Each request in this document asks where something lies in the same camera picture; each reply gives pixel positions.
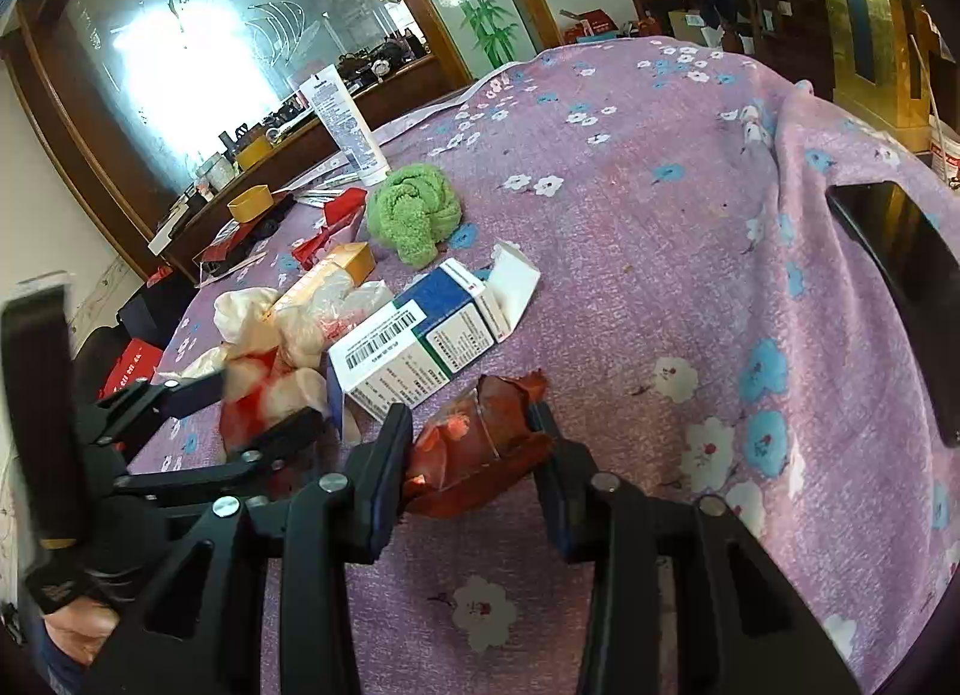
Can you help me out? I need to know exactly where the red white plastic bag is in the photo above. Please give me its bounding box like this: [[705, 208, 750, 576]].
[[172, 287, 334, 451]]

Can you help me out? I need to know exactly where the clear plastic bag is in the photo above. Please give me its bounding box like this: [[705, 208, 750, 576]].
[[270, 280, 394, 369]]

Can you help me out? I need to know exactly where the white blue medicine box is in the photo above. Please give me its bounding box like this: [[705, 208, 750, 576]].
[[325, 243, 540, 424]]

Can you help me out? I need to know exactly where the red snack wrapper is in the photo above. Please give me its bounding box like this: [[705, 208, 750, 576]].
[[402, 372, 553, 519]]

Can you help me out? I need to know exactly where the person's left hand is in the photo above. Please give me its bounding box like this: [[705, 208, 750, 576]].
[[43, 596, 119, 667]]

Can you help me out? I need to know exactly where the red gift box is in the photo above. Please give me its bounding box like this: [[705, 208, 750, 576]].
[[98, 337, 163, 399]]

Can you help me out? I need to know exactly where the wooden sideboard shelf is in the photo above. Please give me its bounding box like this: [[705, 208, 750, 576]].
[[156, 56, 472, 280]]

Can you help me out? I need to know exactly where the yellow tape roll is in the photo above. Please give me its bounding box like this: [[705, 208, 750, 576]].
[[228, 185, 274, 224]]

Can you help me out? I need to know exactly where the orange medicine box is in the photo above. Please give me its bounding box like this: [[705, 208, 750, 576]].
[[270, 241, 378, 313]]

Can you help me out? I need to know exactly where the red crumpled wrapper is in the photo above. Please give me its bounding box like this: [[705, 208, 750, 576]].
[[291, 186, 366, 271]]

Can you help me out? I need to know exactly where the wrapped chopsticks pack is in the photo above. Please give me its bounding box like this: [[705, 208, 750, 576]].
[[286, 172, 363, 207]]

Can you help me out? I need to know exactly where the green knotted towel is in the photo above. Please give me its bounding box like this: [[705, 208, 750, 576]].
[[366, 163, 462, 269]]

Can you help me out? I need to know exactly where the white lotion tube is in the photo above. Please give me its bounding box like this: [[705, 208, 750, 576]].
[[299, 66, 389, 186]]

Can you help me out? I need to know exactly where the large etched glass mirror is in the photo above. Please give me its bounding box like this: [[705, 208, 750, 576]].
[[67, 0, 421, 193]]

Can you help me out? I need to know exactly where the black smartphone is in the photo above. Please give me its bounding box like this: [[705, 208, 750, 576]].
[[827, 181, 960, 448]]

